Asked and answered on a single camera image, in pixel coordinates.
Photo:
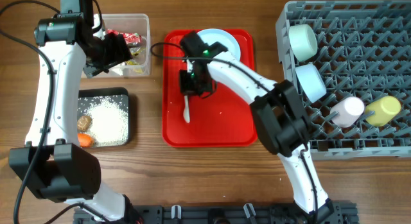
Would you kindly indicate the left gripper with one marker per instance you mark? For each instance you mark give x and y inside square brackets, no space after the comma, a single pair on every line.
[120,52]

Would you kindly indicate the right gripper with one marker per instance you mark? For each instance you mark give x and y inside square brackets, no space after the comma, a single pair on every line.
[188,89]

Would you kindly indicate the yellow silver snack wrapper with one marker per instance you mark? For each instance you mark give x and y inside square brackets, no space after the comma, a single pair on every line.
[137,55]

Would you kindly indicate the red snack wrapper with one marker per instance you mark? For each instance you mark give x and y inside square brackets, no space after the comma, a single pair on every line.
[131,39]

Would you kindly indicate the white plastic spoon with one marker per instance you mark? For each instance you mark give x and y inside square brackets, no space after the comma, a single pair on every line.
[186,114]

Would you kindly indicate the light blue plate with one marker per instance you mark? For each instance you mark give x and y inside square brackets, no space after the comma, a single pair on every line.
[212,35]

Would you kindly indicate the brown mushroom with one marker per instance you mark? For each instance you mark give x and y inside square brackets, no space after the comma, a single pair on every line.
[84,123]

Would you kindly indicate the white rice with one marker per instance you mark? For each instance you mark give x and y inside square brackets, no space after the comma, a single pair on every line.
[110,119]

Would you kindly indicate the orange carrot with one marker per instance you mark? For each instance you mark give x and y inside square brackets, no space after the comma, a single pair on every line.
[85,141]

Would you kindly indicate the light blue bowl with mushroom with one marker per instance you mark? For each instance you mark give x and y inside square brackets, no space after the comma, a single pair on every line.
[303,42]

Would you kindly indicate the light blue bowl with rice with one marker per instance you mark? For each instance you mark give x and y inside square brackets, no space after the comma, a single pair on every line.
[311,82]

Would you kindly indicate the pink cup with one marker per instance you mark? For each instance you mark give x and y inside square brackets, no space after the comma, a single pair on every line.
[349,110]

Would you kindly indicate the yellow cup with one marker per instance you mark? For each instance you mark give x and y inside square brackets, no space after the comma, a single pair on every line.
[384,110]

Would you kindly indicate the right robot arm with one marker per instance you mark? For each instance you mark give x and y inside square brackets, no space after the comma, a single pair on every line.
[279,116]

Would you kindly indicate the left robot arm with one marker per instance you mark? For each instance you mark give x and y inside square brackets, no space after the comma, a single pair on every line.
[52,164]

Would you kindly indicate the black rectangular waste tray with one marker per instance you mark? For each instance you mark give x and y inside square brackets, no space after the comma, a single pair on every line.
[102,92]

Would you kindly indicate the grey dishwasher rack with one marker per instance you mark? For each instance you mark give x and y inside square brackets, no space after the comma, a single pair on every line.
[363,51]

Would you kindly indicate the clear plastic storage bin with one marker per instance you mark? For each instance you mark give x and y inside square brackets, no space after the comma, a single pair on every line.
[128,23]

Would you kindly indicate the red serving tray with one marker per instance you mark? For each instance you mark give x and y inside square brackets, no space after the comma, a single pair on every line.
[221,120]

